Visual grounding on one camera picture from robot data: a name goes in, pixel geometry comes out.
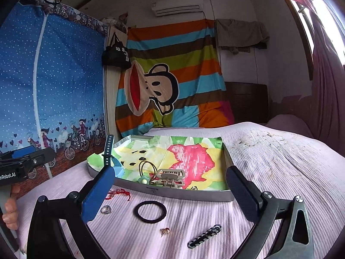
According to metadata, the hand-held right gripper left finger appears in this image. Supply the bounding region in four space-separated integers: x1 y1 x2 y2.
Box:
27 164 116 259

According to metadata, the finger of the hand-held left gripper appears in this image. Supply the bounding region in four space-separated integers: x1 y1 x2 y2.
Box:
11 146 36 161
16 148 56 174

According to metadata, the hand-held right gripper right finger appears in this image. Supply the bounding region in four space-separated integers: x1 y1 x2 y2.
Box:
226 166 315 259

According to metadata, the red string bracelet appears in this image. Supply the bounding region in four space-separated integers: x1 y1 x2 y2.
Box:
107 190 132 202

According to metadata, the black hair tie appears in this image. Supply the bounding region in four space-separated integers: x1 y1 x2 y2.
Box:
134 200 167 224

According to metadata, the black and white hair clip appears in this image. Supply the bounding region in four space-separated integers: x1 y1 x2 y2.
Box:
188 224 222 249

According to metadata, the grey shallow box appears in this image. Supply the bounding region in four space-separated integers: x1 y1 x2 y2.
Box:
87 134 234 203

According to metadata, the person's left hand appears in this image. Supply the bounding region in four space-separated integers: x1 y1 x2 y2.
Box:
2 197 20 232

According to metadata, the pink ribbed bedspread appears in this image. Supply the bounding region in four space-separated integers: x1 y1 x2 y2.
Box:
16 121 345 259

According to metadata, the blue watch band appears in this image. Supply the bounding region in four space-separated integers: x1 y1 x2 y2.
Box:
102 135 123 173

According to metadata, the colourful painted paper liner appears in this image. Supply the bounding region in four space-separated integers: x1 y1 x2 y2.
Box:
89 135 229 192

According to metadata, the beige hair claw clip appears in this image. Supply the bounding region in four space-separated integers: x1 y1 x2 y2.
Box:
149 168 186 190

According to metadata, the pink pillow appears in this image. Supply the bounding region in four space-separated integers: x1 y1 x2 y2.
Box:
265 114 316 138

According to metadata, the blue dotted fabric wardrobe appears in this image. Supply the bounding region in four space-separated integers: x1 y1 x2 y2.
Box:
0 0 111 195

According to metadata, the dark wooden headboard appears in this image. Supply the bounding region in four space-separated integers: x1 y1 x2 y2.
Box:
225 82 268 126

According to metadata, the light wooden cabinet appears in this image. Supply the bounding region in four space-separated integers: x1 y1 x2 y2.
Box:
104 24 128 146

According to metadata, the pink curtain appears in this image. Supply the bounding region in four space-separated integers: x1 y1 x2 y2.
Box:
272 0 345 152

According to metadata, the black tote bag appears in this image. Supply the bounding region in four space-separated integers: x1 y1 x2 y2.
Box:
102 32 132 69

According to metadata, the striped monkey printed blanket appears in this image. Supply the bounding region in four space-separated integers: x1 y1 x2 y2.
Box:
115 19 235 138

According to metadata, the clutter atop cabinet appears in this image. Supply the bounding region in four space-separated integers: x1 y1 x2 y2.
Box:
100 12 128 30

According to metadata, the olive hanging garment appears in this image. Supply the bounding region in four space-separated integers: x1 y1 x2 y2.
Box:
216 19 270 56

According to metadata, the window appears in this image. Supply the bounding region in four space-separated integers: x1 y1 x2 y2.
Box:
290 0 345 68

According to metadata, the white air conditioner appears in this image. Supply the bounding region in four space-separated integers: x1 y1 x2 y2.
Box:
151 0 204 17

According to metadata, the hair tie with green flower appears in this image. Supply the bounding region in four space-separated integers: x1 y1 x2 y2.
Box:
138 160 159 185

